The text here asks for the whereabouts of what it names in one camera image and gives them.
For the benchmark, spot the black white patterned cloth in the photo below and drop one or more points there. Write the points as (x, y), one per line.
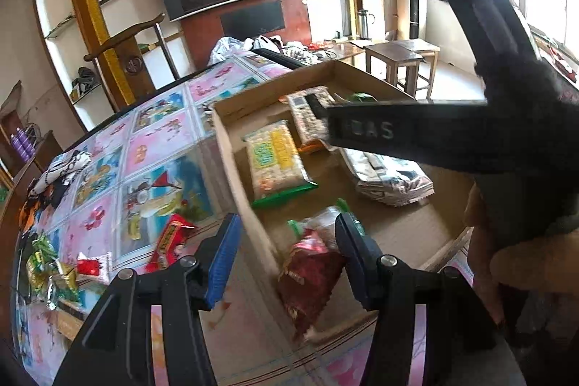
(68, 169)

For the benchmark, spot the small red white packet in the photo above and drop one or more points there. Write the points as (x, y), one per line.
(92, 267)

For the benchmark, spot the green striped snack packet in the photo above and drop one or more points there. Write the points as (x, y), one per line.
(43, 248)

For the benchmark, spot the red gold label snack packet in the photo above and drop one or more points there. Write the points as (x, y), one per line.
(169, 241)

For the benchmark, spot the cardboard box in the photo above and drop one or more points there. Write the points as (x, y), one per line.
(407, 227)

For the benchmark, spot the person's right hand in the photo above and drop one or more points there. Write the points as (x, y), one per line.
(524, 87)

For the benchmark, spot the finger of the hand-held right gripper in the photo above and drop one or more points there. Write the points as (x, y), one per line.
(322, 114)

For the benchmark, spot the orange edged snack packet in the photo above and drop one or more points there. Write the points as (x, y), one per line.
(303, 119)

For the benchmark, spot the dark red snack packet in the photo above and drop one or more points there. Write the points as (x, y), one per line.
(307, 282)

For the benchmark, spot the white black plastic bag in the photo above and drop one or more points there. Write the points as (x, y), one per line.
(271, 42)

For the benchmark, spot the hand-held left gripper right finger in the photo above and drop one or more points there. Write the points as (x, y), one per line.
(357, 259)

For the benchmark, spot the wooden chair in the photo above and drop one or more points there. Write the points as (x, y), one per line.
(131, 65)

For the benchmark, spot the steel kettle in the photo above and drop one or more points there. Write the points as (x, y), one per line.
(364, 24)

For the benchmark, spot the orange black item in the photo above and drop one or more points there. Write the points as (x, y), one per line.
(28, 216)

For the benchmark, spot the green ended cracker packet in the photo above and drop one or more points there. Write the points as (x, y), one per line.
(273, 160)

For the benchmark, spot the purple bottle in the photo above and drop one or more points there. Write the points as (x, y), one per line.
(30, 142)
(19, 144)

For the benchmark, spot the dark green snack packet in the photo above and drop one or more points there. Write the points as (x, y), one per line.
(362, 98)

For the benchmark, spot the low wooden table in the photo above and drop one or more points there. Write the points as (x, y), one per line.
(343, 50)

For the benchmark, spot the wooden stool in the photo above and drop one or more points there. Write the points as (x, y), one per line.
(400, 51)

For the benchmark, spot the clear green edged packet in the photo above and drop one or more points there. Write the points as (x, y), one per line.
(316, 223)

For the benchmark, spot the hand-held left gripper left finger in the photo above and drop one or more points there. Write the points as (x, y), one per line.
(224, 259)

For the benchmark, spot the black wall panel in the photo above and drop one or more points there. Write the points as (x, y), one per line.
(253, 17)

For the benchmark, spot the pile of green yellow packets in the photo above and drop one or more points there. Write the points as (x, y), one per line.
(63, 282)

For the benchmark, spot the printed picture tablecloth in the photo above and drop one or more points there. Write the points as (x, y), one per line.
(149, 151)

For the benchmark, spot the silver foil snack packet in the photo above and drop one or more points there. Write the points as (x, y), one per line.
(389, 178)

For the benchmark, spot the wooden side cabinet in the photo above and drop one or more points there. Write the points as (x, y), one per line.
(45, 151)

